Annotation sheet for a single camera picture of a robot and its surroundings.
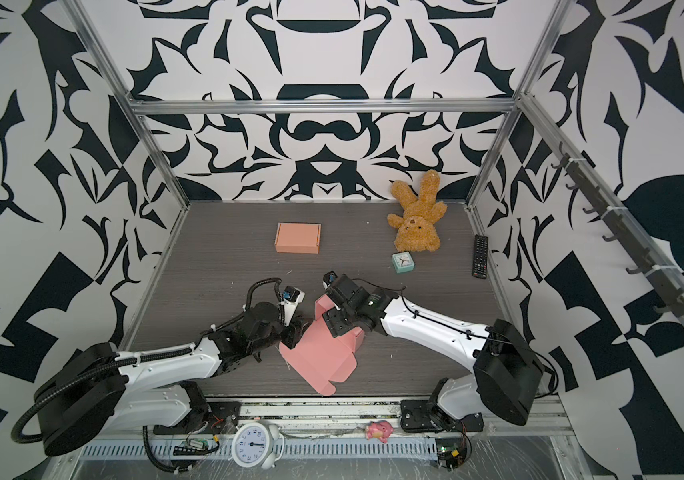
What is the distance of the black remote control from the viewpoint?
1022mm

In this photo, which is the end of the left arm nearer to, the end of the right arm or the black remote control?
the end of the right arm

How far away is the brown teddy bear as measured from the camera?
103cm
